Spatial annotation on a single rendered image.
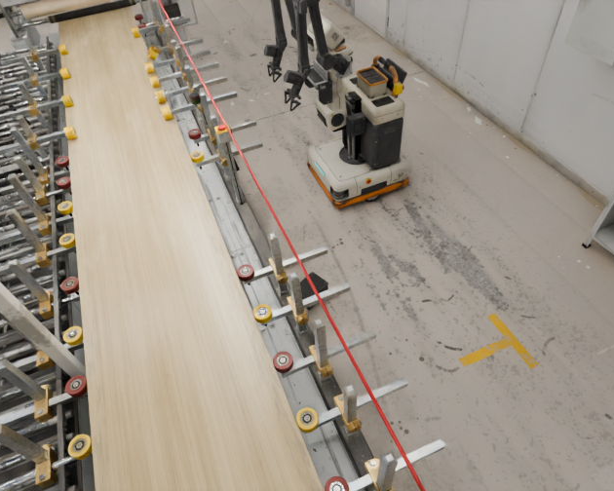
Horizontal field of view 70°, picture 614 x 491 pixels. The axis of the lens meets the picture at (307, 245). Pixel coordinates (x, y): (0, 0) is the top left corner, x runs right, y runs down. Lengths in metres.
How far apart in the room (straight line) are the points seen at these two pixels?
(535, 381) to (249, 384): 1.76
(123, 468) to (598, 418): 2.37
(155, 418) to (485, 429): 1.73
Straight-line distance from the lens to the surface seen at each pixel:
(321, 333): 1.63
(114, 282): 2.27
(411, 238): 3.40
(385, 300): 3.03
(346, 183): 3.41
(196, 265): 2.17
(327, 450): 1.96
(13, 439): 1.85
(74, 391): 2.02
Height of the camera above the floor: 2.50
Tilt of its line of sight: 48 degrees down
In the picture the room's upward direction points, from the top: 7 degrees counter-clockwise
